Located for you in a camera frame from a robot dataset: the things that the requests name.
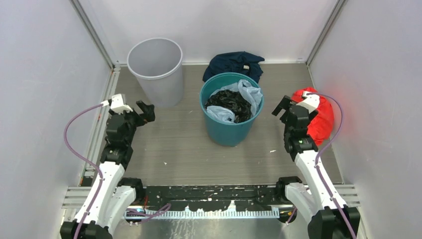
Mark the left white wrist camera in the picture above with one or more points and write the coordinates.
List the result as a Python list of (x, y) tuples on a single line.
[(117, 104)]

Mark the light blue plastic bag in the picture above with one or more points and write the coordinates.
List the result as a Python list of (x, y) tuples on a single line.
[(252, 94)]

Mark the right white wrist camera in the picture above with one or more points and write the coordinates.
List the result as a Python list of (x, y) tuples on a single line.
[(310, 101)]

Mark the black trash bag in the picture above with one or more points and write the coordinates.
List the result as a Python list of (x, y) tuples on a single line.
[(229, 107)]

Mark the red cloth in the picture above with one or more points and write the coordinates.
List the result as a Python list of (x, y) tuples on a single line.
[(321, 126)]

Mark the grey translucent trash bin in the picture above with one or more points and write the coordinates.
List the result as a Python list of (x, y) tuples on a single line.
[(157, 65)]

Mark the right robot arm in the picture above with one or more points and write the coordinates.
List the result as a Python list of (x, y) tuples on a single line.
[(327, 214)]

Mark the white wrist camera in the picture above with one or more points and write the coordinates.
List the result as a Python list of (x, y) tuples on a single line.
[(310, 101), (117, 104)]

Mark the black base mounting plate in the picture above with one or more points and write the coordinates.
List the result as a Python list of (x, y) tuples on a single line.
[(212, 198)]

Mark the teal plastic bucket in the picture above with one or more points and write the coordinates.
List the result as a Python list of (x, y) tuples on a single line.
[(226, 134)]

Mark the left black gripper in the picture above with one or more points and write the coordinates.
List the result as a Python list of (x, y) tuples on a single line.
[(148, 114)]

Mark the dark navy cloth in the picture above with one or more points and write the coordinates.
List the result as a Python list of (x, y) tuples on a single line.
[(237, 62)]

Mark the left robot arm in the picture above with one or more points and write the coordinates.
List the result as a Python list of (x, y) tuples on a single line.
[(111, 193)]

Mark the aluminium frame rail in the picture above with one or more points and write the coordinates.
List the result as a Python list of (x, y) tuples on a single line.
[(88, 174)]

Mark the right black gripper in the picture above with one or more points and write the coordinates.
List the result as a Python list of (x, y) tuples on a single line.
[(285, 104)]

